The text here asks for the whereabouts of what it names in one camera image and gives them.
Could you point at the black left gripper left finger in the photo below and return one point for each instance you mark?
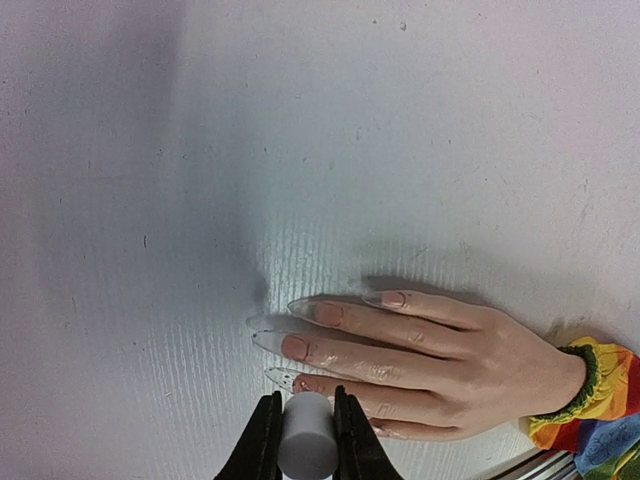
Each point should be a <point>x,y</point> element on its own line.
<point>255,455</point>

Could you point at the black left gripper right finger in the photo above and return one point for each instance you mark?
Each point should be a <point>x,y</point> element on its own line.
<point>360,454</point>

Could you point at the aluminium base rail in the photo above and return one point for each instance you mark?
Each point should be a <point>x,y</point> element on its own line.
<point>534,465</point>

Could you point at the white nail polish cap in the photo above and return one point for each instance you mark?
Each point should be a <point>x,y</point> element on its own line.
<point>308,447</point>

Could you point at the rainbow coloured sleeve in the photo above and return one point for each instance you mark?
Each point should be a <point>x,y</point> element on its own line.
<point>600,426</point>

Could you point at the mannequin hand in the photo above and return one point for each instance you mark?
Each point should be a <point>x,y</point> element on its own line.
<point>426,367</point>

